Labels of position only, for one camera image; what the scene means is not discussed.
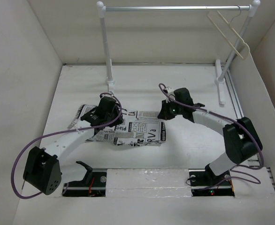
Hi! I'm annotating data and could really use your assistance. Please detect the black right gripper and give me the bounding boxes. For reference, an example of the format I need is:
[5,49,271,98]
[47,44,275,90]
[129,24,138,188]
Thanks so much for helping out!
[158,98,183,120]

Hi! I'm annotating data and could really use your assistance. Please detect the newspaper print trousers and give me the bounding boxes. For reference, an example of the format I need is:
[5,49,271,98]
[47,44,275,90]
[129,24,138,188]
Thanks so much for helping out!
[67,104,168,148]

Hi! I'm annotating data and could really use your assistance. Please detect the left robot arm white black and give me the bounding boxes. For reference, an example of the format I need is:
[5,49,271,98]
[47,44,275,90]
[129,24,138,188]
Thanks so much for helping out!
[23,93,123,195]

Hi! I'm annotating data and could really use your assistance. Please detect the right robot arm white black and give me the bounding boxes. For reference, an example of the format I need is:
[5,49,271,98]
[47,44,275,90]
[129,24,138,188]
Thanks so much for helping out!
[158,83,263,187]

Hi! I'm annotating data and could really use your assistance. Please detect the white clothes rack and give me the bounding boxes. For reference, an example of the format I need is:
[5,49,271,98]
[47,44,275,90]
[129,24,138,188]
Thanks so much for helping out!
[96,0,261,106]

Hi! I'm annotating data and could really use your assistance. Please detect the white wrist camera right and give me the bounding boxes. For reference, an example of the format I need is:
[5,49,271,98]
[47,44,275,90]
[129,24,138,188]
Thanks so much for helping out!
[163,87,176,103]

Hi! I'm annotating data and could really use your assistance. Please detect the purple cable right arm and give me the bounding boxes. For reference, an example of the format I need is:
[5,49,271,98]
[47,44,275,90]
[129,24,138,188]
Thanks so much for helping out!
[158,82,265,190]

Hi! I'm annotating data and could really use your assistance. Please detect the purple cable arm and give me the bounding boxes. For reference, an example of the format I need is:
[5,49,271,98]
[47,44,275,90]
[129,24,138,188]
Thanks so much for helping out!
[11,92,123,199]
[158,82,265,190]

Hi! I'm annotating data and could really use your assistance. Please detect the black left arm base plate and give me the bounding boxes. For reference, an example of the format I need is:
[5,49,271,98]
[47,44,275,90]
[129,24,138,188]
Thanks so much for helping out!
[62,169,107,197]

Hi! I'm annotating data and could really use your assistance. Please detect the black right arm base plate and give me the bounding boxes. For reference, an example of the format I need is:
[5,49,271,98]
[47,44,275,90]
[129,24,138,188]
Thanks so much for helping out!
[186,169,235,197]

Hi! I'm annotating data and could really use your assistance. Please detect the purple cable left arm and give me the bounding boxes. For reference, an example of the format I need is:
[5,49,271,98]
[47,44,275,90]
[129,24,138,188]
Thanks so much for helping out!
[11,92,123,199]

